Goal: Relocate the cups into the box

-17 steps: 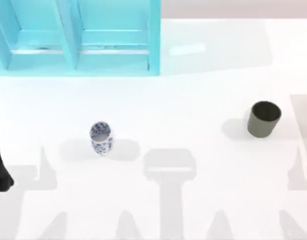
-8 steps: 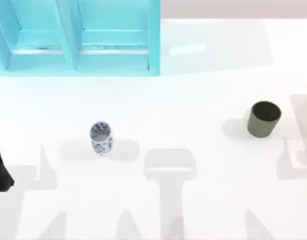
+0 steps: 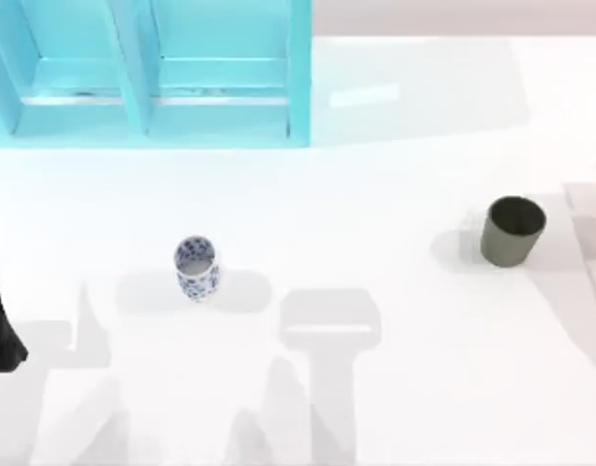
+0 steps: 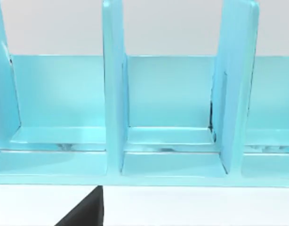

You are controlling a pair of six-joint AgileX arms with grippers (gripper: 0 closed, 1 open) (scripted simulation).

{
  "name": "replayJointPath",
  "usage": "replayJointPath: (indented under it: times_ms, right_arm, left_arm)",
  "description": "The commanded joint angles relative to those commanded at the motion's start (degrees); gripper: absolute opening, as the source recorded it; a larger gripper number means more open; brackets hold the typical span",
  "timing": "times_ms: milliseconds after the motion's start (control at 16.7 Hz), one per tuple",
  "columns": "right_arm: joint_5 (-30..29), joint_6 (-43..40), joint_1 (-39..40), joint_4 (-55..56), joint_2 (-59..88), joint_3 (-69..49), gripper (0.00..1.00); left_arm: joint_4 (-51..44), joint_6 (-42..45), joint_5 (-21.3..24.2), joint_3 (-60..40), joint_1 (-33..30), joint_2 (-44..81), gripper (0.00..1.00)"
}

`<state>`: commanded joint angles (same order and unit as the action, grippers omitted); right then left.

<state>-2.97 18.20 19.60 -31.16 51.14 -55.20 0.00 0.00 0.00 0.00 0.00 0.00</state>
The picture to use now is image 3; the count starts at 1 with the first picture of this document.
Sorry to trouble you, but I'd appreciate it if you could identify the blue and white patterned cup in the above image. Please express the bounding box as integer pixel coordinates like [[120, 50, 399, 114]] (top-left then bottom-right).
[[174, 235, 221, 303]]

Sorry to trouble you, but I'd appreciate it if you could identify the dark grey cup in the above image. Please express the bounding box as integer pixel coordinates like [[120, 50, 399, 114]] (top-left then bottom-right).
[[480, 195, 547, 268]]

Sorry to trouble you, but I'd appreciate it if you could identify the light blue rack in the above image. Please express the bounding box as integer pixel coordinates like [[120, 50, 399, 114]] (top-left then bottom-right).
[[0, 0, 313, 149]]

